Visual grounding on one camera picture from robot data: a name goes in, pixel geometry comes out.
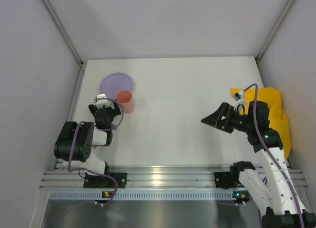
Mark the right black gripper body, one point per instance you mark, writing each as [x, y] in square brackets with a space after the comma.
[226, 120]

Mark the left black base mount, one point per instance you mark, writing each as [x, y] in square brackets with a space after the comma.
[100, 182]

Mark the pink plastic cup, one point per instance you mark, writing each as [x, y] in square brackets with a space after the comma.
[125, 98]

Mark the yellow Pikachu cloth placemat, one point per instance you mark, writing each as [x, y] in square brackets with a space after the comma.
[278, 119]

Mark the purple plastic plate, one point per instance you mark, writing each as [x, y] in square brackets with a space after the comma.
[114, 83]

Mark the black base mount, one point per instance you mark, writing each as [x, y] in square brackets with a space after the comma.
[100, 182]
[227, 180]

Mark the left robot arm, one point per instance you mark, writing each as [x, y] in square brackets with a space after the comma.
[75, 142]

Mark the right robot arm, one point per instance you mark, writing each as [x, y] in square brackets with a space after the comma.
[275, 196]

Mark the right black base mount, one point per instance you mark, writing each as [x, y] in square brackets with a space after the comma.
[227, 180]

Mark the perforated cable duct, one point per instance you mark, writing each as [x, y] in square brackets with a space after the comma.
[233, 195]

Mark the aluminium rail frame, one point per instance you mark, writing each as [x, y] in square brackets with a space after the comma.
[142, 177]

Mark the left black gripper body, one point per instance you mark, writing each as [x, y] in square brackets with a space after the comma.
[104, 109]

